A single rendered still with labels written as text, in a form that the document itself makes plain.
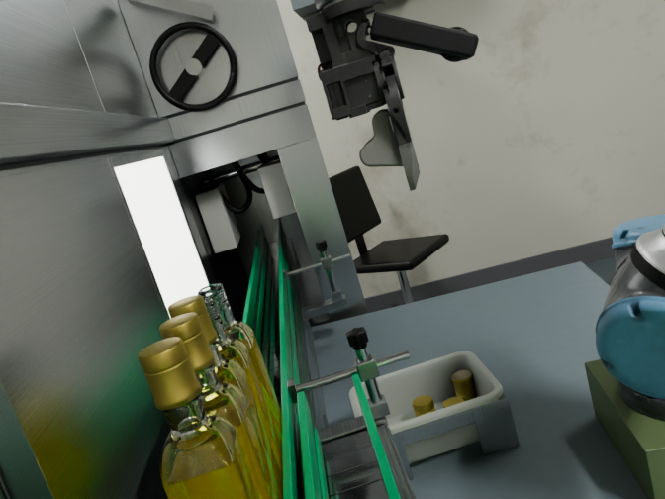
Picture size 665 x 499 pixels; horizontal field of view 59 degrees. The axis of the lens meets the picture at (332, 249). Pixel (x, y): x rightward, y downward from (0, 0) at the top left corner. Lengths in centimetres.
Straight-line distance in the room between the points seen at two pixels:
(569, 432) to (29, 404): 73
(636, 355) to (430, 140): 303
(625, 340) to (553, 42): 314
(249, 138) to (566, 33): 247
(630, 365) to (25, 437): 54
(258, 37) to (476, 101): 219
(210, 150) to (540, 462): 109
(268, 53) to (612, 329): 118
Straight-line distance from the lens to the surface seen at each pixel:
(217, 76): 158
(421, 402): 99
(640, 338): 62
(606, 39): 377
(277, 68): 158
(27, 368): 54
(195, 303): 56
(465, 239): 370
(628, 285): 64
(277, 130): 158
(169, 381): 46
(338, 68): 66
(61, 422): 57
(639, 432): 81
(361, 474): 74
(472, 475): 92
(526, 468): 91
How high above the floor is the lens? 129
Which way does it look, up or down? 13 degrees down
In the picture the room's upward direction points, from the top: 17 degrees counter-clockwise
